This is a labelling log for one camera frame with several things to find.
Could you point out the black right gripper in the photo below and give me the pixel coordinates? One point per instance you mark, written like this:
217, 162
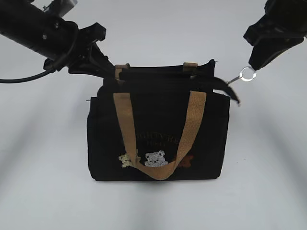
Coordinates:
285, 25

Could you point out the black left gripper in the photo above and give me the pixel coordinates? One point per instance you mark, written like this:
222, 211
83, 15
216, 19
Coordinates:
86, 57

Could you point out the silver zipper pull with ring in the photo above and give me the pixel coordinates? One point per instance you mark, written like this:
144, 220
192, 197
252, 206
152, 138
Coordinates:
247, 74

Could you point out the black canvas tote bag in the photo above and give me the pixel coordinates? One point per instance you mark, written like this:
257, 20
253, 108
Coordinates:
159, 124

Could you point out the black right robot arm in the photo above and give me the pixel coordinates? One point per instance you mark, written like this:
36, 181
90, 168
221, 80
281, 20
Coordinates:
273, 5

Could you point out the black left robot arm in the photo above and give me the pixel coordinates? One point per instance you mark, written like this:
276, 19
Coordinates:
62, 42

